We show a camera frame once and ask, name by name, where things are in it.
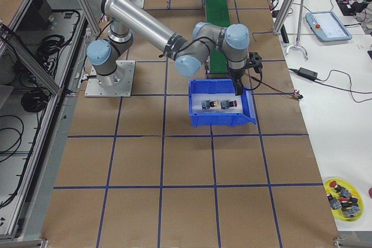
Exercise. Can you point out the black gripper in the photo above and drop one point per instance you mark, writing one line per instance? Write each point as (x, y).
(235, 75)

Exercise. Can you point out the red push button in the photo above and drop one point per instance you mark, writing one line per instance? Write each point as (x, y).
(226, 104)

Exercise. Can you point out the yellow push button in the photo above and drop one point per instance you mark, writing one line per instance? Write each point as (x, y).
(209, 104)

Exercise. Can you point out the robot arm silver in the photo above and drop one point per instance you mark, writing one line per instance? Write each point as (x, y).
(231, 41)

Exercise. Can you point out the yellow plate with buttons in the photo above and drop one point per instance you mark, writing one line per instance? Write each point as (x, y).
(345, 201)

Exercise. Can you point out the blue bin right side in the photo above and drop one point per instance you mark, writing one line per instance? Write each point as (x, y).
(220, 86)

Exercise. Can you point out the white foam pad right bin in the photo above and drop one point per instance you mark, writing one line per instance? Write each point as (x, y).
(196, 100)

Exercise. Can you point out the black power adapter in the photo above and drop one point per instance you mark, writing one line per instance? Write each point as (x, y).
(308, 74)

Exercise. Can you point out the green conveyor belt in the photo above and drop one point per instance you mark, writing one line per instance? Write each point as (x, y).
(217, 13)

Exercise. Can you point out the teach pendant tablet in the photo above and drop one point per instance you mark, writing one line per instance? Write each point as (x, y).
(327, 27)

